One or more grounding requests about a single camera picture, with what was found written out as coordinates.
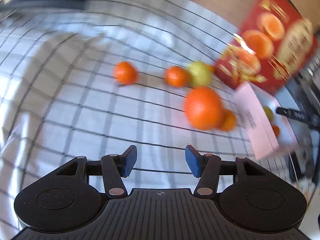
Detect small green guava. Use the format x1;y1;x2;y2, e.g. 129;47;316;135
263;106;274;122

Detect small tangerine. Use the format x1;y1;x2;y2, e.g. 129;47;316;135
219;108;237;132

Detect large orange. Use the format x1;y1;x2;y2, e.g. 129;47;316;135
184;86;224;131

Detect large green guava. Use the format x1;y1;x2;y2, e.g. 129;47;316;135
187;61;212;88

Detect tiny kumquat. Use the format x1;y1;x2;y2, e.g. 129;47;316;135
207;64;215;74

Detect computer case glass panel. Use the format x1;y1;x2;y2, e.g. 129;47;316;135
276;53;319;203

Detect pink cardboard box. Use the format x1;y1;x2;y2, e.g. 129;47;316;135
233;83;298;160

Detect red snack bag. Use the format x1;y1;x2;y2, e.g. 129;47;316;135
214;0;318;94

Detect checkered white tablecloth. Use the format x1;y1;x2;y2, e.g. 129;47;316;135
0;0;296;240

